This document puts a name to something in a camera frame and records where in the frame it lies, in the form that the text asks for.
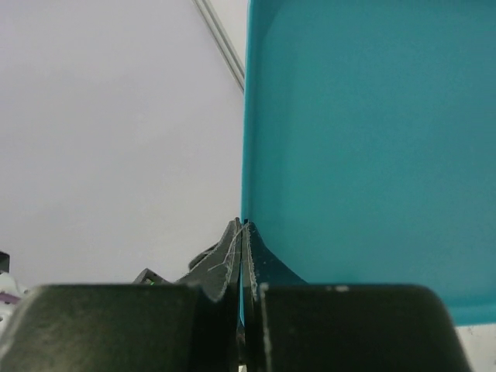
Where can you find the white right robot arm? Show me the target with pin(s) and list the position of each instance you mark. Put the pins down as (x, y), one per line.
(9, 283)

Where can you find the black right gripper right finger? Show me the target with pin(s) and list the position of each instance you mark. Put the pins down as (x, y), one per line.
(291, 325)

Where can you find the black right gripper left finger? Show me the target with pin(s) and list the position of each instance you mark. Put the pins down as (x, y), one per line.
(188, 325)

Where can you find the teal box lid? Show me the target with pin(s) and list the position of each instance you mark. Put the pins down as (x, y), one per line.
(369, 144)

